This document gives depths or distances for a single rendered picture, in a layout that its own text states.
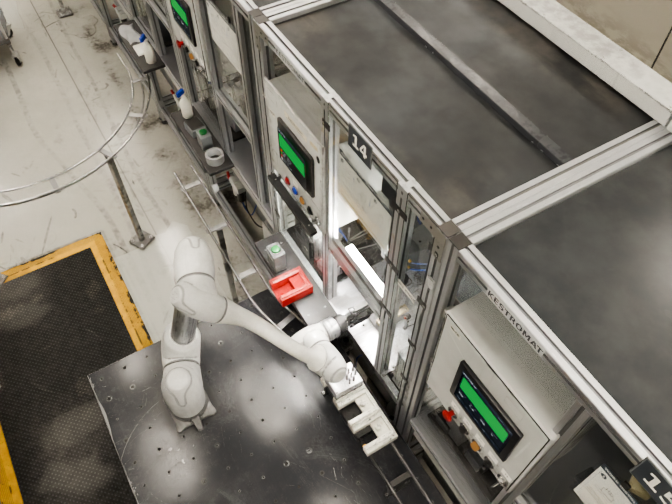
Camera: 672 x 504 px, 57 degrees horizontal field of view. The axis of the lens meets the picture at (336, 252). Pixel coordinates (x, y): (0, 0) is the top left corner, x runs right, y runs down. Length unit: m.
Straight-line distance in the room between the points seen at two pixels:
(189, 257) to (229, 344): 0.82
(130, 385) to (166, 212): 1.72
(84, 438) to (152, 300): 0.89
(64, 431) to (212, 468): 1.22
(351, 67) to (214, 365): 1.51
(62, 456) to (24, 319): 0.93
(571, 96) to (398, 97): 0.53
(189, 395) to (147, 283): 1.56
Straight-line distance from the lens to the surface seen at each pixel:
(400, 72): 2.04
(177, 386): 2.58
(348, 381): 2.54
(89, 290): 4.11
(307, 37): 2.18
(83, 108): 5.33
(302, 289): 2.71
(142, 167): 4.70
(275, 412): 2.77
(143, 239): 4.23
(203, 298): 2.13
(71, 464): 3.64
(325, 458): 2.69
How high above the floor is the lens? 3.25
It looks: 54 degrees down
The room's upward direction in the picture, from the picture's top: 1 degrees clockwise
